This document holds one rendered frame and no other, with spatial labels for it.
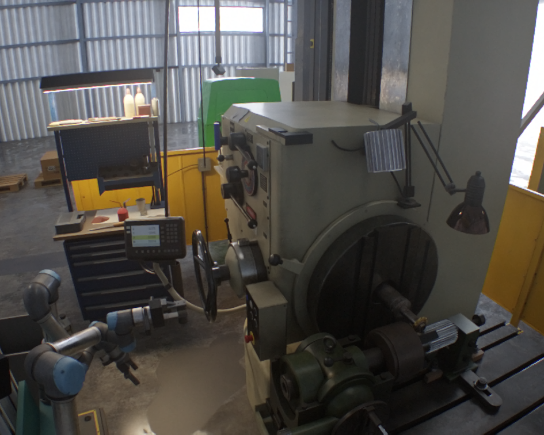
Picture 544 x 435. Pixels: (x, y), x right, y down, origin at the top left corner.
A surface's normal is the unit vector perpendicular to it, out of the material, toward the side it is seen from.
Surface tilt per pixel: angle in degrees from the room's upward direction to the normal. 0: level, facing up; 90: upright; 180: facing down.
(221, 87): 84
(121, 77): 58
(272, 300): 0
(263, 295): 0
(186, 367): 0
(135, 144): 90
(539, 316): 90
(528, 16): 90
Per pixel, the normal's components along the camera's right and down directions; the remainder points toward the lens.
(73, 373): 0.97, -0.03
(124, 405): 0.00, -0.92
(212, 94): 0.35, 0.28
